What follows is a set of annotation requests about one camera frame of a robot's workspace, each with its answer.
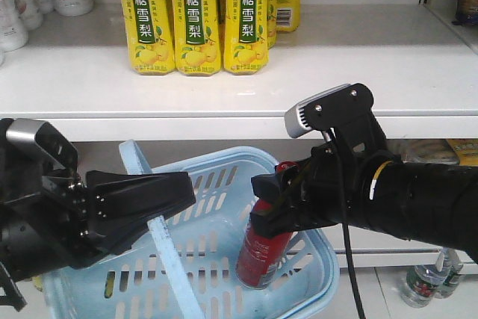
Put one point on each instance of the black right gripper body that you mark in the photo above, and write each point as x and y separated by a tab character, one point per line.
331	187

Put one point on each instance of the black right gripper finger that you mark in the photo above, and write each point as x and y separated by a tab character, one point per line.
269	187

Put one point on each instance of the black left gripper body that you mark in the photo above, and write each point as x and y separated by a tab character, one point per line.
43	216

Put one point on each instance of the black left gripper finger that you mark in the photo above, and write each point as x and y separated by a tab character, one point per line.
119	242
119	206

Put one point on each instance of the light blue plastic basket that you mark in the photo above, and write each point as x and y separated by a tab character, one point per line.
208	237

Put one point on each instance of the red coke can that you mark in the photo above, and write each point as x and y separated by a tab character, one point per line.
259	258

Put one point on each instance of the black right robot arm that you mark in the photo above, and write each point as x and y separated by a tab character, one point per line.
431	203

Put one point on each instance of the clear water bottle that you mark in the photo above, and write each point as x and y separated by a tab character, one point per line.
454	277
421	283

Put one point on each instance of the yellow snack box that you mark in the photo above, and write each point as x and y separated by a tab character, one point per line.
466	151

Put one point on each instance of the white metal store shelving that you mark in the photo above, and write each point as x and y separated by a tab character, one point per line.
75	73

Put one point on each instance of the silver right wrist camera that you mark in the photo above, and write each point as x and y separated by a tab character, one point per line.
336	106

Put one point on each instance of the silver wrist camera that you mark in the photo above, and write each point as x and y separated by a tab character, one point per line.
336	106
41	141

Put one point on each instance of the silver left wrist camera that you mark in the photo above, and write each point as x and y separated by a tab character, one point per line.
41	141

